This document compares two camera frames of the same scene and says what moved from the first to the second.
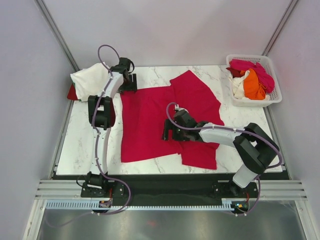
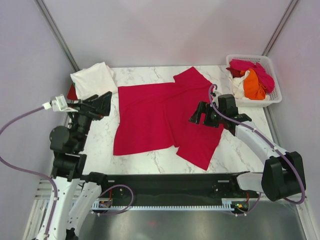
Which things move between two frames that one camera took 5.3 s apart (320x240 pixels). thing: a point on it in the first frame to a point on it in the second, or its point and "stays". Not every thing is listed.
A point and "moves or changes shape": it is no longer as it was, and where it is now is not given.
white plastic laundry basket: [275, 95] stays
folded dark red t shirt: [72, 94] stays
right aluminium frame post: [279, 28] stays
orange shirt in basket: [253, 89] stays
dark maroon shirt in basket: [235, 73] stays
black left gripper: [131, 87] to [103, 106]
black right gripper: [169, 125] to [202, 108]
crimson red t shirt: [144, 113] moves or changes shape
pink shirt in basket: [265, 77] stays
